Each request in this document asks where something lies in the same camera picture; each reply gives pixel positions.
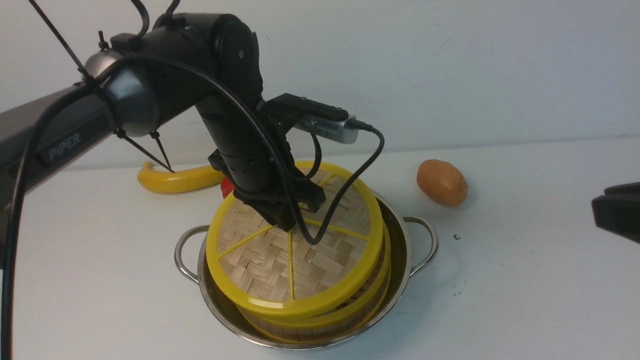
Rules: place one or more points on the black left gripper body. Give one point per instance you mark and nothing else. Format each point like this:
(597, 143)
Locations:
(244, 159)

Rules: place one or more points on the woven bamboo steamer lid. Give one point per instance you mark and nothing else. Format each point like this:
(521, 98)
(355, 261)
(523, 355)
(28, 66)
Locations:
(276, 273)

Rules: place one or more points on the bamboo steamer basket yellow rim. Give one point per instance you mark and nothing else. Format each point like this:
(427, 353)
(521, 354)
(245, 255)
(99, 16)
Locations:
(347, 317)

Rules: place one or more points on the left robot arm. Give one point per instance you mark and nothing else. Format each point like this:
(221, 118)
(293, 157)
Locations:
(139, 82)

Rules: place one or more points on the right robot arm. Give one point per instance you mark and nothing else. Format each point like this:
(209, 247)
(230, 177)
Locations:
(618, 211)

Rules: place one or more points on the stainless steel pot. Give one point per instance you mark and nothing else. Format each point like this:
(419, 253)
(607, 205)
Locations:
(402, 269)

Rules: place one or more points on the red bell pepper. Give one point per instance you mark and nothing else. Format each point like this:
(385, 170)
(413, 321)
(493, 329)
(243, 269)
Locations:
(226, 187)

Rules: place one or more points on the yellow banana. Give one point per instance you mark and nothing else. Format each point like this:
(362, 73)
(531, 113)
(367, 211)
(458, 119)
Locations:
(177, 182)

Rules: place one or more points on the brown potato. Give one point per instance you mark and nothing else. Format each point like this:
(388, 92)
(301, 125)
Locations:
(442, 182)

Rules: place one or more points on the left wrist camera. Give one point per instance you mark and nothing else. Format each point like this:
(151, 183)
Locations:
(322, 120)

